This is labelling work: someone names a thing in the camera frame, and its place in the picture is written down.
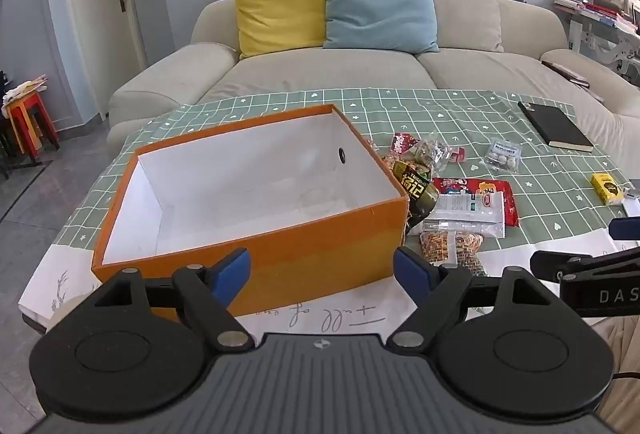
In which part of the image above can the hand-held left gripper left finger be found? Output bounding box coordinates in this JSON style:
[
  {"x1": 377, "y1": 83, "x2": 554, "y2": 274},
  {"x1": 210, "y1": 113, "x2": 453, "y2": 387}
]
[{"x1": 92, "y1": 248, "x2": 252, "y2": 351}]

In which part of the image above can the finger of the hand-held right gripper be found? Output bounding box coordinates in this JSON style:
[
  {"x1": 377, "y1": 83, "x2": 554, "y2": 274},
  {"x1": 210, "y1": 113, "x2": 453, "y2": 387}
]
[
  {"x1": 530, "y1": 248, "x2": 640, "y2": 284},
  {"x1": 609, "y1": 216, "x2": 640, "y2": 241}
]

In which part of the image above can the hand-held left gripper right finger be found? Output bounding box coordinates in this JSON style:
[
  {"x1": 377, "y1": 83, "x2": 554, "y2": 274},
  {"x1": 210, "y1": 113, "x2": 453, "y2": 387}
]
[{"x1": 387, "y1": 246, "x2": 557, "y2": 350}]

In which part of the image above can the orange peanut snack packet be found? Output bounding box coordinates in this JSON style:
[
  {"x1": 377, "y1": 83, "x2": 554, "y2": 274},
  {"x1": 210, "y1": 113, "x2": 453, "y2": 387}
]
[{"x1": 419, "y1": 230, "x2": 488, "y2": 277}]

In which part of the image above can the dark green snack packet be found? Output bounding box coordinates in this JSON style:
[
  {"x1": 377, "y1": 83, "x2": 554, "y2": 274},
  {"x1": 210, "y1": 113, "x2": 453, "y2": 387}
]
[{"x1": 392, "y1": 162, "x2": 441, "y2": 235}]

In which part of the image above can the white snack packet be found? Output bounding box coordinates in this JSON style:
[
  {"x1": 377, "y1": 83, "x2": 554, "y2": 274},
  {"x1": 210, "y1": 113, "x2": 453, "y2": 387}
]
[{"x1": 424, "y1": 191, "x2": 506, "y2": 240}]

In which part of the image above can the orange cardboard box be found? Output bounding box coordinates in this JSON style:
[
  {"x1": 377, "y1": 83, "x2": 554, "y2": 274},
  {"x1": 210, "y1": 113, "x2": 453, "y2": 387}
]
[{"x1": 91, "y1": 104, "x2": 410, "y2": 317}]

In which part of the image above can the red clear meat snack packet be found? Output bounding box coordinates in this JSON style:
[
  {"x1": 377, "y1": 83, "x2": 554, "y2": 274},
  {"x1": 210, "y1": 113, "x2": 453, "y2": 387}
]
[{"x1": 390, "y1": 132, "x2": 468, "y2": 167}]

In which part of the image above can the clear packet of white balls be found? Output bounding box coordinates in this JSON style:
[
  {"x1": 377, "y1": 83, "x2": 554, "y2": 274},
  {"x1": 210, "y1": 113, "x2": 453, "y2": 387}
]
[{"x1": 484, "y1": 138, "x2": 522, "y2": 174}]

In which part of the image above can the small yellow box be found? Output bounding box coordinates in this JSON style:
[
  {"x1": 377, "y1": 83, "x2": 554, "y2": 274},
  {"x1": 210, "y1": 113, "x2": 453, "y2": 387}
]
[{"x1": 590, "y1": 172, "x2": 623, "y2": 206}]

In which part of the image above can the white table cover with writing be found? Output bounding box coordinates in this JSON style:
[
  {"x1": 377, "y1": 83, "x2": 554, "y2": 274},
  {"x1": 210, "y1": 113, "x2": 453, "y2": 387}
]
[{"x1": 20, "y1": 214, "x2": 640, "y2": 345}]

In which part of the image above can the black notebook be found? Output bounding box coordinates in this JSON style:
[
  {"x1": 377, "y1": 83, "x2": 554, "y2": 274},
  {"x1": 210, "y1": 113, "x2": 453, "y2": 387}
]
[{"x1": 517, "y1": 101, "x2": 595, "y2": 152}]

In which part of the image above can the green checked tablecloth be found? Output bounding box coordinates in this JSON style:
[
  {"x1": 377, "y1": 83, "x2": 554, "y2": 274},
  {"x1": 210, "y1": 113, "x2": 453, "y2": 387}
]
[{"x1": 52, "y1": 88, "x2": 640, "y2": 247}]

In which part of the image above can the beige sofa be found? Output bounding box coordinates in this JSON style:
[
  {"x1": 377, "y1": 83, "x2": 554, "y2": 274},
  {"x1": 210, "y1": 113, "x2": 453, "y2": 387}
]
[{"x1": 107, "y1": 0, "x2": 640, "y2": 165}]

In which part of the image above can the white bookshelf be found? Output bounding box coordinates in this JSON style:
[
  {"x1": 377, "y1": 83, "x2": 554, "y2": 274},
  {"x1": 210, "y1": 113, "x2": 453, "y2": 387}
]
[{"x1": 552, "y1": 0, "x2": 640, "y2": 90}]

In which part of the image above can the stack of red stools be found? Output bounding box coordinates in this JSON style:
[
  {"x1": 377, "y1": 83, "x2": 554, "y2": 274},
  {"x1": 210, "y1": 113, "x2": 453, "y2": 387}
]
[{"x1": 5, "y1": 91, "x2": 61, "y2": 160}]

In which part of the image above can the white door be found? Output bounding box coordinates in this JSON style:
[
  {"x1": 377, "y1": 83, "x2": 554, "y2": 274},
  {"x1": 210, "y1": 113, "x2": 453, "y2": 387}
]
[{"x1": 102, "y1": 0, "x2": 136, "y2": 120}]

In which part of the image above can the yellow pillow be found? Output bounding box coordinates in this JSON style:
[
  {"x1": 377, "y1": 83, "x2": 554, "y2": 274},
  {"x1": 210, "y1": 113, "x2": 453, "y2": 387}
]
[{"x1": 230, "y1": 0, "x2": 326, "y2": 60}]

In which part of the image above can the beige pillow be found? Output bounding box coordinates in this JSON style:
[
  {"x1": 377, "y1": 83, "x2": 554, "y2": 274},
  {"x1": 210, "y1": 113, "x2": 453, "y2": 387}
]
[{"x1": 406, "y1": 0, "x2": 505, "y2": 53}]

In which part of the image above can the blue pillow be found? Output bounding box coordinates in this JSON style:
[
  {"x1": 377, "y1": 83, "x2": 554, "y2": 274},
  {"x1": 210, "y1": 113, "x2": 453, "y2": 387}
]
[{"x1": 322, "y1": 0, "x2": 440, "y2": 52}]

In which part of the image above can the white cloth on stools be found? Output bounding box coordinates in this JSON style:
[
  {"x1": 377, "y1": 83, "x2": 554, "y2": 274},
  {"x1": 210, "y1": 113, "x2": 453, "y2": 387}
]
[{"x1": 2, "y1": 75, "x2": 49, "y2": 106}]

